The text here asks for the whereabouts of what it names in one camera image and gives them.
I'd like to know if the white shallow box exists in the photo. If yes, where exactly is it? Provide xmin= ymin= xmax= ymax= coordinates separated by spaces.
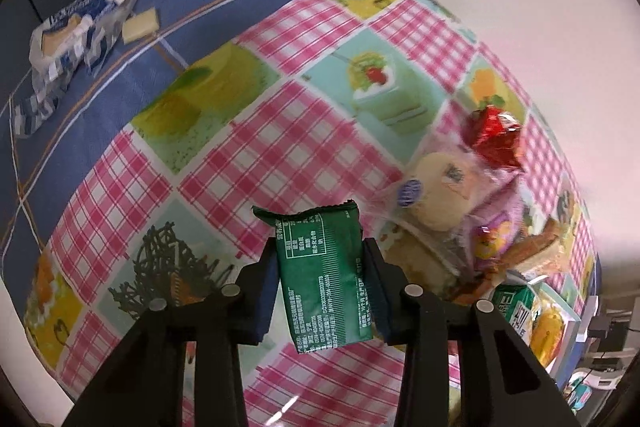
xmin=520 ymin=279 xmax=587 ymax=375

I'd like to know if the green snack packet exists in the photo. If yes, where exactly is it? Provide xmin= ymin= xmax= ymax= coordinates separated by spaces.
xmin=251 ymin=200 xmax=372 ymax=355

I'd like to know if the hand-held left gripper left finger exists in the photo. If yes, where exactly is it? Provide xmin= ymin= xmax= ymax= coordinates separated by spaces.
xmin=62 ymin=249 xmax=278 ymax=427

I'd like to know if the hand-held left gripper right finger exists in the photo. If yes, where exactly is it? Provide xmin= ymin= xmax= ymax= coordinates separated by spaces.
xmin=364 ymin=238 xmax=576 ymax=427

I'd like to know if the blue white bread bag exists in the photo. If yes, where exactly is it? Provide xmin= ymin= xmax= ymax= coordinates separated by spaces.
xmin=14 ymin=0 xmax=140 ymax=138

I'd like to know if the beige cake packet with barcode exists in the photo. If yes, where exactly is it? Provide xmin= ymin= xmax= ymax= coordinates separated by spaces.
xmin=500 ymin=216 xmax=572 ymax=279

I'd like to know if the white green cracker packet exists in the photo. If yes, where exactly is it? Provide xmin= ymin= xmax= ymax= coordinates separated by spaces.
xmin=491 ymin=283 xmax=542 ymax=339

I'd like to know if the red twisted snack packet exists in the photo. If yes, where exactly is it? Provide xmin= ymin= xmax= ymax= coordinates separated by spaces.
xmin=461 ymin=103 xmax=527 ymax=172

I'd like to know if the pink purple snack packet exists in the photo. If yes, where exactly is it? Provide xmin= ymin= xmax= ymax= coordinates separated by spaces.
xmin=464 ymin=186 xmax=527 ymax=279

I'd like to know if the yellow bread packet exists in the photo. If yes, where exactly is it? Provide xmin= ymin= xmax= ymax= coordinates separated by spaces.
xmin=531 ymin=306 xmax=572 ymax=360

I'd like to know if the small beige cake piece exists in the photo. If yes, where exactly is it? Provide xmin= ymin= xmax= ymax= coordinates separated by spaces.
xmin=121 ymin=8 xmax=162 ymax=44

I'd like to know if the clear bun packet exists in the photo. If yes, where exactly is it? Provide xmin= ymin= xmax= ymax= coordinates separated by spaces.
xmin=377 ymin=151 xmax=483 ymax=260

